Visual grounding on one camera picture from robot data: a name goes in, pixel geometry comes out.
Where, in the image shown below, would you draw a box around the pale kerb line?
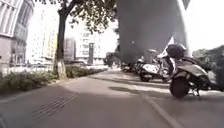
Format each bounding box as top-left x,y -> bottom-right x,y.
131,84 -> 186,128

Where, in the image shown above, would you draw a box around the row of parked scooters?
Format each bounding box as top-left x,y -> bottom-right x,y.
120,48 -> 174,84

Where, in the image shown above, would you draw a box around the grey paved path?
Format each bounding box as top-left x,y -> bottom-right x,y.
0,69 -> 224,128

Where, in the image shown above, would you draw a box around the dark scooter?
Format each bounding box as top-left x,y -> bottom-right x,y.
164,42 -> 213,100

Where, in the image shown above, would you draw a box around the pale building with dark sign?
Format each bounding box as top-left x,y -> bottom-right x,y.
74,19 -> 120,66

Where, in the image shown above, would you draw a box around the green bushes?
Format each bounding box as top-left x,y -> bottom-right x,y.
191,44 -> 224,92

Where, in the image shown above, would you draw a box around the pale tall building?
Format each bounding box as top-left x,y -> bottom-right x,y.
25,2 -> 68,66

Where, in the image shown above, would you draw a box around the glass-fronted building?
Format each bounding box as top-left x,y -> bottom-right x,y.
0,0 -> 36,68

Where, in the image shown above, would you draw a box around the tree with whitened trunk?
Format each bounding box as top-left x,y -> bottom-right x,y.
34,0 -> 118,80

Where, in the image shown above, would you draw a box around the large dark concrete structure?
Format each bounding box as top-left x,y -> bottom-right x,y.
115,0 -> 190,65

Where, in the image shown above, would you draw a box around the low green hedge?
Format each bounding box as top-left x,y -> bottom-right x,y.
0,64 -> 105,96

